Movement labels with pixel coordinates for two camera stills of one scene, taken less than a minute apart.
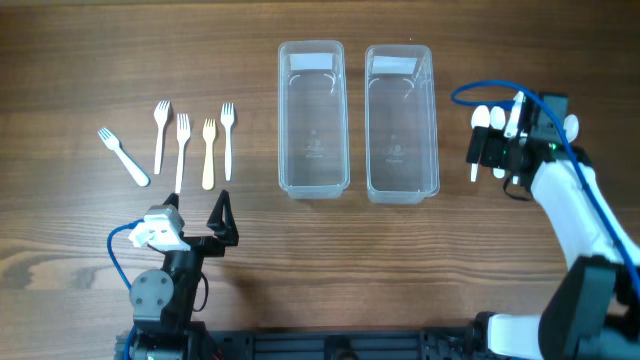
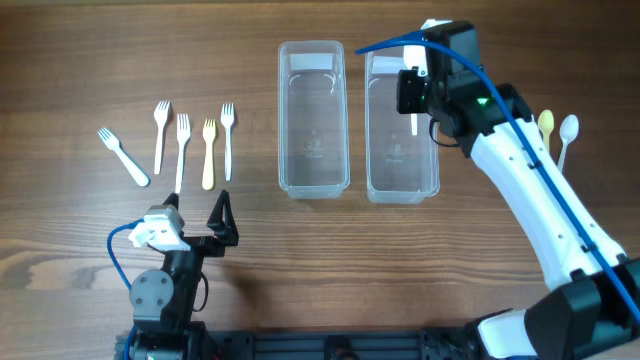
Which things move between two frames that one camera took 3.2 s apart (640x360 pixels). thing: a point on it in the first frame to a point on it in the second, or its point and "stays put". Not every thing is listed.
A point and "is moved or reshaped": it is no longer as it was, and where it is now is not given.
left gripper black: x=225 y=231 stays put
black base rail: x=381 y=344 stays put
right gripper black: x=492 y=139 to x=406 y=102
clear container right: x=402 y=142 stays put
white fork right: x=228 y=118 stays put
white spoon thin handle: x=480 y=118 is moved or reshaped
